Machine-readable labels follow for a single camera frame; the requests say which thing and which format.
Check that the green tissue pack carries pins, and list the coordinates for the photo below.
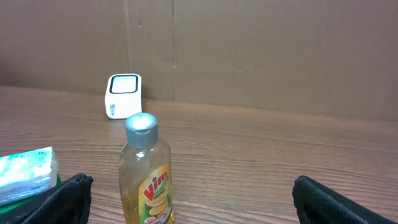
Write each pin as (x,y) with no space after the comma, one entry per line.
(28,174)

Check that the white barcode scanner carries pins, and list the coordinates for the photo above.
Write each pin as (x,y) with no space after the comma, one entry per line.
(123,97)

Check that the yellow dish soap bottle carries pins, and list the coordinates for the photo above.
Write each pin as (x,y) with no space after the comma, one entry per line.
(145,179)

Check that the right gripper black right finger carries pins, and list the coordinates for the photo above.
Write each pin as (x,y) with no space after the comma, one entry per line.
(317,204)

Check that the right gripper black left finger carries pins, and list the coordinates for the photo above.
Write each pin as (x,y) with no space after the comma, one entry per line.
(67,203)

